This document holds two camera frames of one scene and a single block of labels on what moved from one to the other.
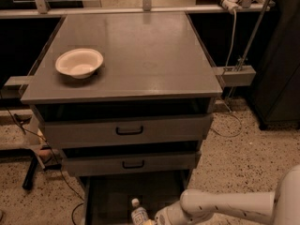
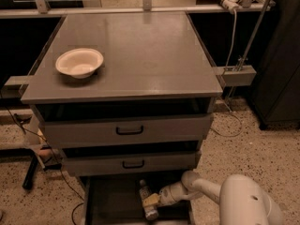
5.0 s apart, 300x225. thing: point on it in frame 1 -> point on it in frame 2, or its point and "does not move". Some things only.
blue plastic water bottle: [139, 214] -> [151, 211]
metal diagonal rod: [256, 27] does not move
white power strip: [232, 3] does not move
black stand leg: [28, 181] does not move
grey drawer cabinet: [128, 98] does not move
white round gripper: [165, 217] -> [168, 194]
